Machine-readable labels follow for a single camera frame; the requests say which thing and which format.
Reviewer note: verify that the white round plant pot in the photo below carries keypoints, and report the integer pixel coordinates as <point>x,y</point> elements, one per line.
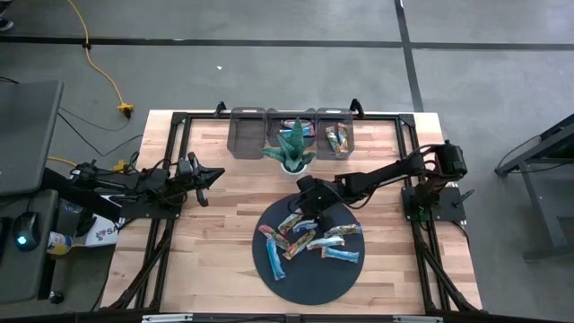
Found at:
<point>293,176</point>

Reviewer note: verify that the green snake plant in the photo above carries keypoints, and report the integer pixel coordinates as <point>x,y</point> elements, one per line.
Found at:
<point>293,150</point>

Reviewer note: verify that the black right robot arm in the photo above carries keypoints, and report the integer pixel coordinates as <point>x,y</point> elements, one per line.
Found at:
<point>390,172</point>

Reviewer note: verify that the silver metal bracket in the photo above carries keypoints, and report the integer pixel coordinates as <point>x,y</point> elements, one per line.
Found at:
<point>166,318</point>
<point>417,319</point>

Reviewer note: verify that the blue white granola bar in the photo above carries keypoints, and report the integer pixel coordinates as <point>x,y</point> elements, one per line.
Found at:
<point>305,226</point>

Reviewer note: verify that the blue orange-ended granola bar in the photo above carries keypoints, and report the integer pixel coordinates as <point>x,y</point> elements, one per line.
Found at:
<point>341,255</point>

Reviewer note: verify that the person's shoe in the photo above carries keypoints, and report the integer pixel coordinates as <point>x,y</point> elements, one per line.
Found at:
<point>4,24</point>

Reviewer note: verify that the black round knob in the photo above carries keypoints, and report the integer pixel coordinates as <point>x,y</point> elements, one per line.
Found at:
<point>56,297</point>

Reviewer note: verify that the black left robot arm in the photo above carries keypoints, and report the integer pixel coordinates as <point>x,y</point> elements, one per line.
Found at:
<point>134,181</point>

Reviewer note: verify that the green red granola bar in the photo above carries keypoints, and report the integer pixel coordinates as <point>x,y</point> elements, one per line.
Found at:
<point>290,223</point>
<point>273,236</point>

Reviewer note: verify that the black aluminium table frame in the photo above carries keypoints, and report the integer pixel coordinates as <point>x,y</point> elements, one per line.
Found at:
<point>202,117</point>

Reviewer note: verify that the round black plate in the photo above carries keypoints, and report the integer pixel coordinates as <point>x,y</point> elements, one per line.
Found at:
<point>314,287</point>

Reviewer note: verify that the black slanted bar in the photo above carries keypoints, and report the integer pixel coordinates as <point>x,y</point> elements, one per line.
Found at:
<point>80,197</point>

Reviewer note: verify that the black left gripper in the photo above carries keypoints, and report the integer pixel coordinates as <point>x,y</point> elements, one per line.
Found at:
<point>197,179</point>

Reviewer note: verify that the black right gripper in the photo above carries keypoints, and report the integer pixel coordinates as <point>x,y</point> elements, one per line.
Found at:
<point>318,195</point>

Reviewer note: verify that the orange labelled snack packet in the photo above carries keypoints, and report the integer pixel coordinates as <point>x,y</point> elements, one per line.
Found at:
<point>326,243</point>

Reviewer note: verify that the white printed box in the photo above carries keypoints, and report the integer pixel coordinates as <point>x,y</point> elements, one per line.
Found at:
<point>107,235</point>

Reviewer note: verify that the green orange granola bar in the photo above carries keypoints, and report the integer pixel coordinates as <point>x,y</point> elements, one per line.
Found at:
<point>333,140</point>
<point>299,245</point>
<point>343,137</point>

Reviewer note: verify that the black computer mouse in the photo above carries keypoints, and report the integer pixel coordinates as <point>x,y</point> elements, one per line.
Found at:
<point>28,224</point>

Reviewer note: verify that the grey metal stand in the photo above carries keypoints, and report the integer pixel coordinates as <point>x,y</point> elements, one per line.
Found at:
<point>541,204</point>

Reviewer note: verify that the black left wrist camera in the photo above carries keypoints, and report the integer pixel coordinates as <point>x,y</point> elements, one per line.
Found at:
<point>185,167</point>

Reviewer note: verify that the dark grey side desk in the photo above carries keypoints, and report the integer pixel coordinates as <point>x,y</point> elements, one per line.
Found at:
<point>22,278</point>

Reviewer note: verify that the yellow white bottle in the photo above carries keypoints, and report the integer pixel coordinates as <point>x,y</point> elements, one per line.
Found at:
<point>58,244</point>

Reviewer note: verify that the dark grey monitor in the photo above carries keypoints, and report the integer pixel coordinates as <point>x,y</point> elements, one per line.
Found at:
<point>27,134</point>

